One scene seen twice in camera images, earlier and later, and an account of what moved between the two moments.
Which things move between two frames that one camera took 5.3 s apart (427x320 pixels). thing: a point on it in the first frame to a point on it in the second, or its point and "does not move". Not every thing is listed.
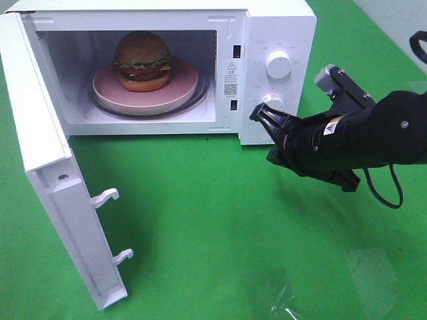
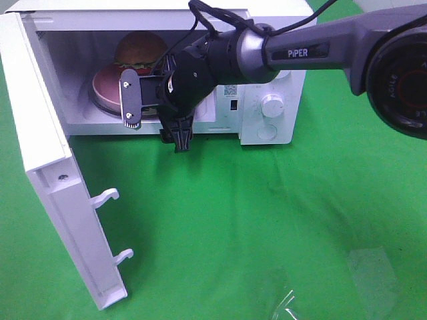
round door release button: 263,133 does not move
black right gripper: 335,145 to 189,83
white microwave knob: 275,101 does not move
